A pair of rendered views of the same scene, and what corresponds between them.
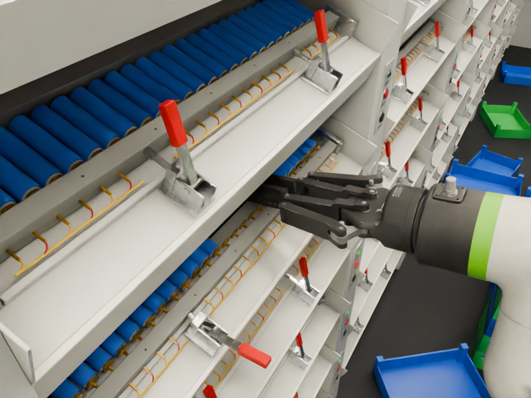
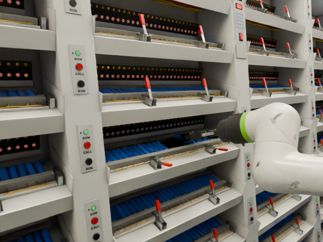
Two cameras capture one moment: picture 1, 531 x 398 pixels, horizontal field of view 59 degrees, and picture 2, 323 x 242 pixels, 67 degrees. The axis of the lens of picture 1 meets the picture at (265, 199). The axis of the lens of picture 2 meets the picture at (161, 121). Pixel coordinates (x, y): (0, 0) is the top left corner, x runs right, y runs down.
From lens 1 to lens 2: 54 cm
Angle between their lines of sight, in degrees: 40
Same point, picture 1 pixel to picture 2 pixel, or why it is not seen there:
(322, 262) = (226, 194)
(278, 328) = (197, 207)
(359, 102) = not seen: hidden behind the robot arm
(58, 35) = (121, 48)
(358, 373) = not seen: outside the picture
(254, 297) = (177, 163)
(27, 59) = (116, 50)
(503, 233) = (248, 115)
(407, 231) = (223, 127)
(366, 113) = not seen: hidden behind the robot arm
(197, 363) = (150, 170)
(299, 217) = (193, 134)
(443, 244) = (232, 126)
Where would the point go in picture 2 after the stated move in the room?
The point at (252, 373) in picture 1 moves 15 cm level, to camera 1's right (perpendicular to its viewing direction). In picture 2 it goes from (180, 216) to (224, 221)
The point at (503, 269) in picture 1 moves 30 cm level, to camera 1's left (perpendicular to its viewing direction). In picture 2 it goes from (249, 127) to (150, 131)
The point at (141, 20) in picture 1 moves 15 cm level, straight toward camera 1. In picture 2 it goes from (139, 53) to (125, 40)
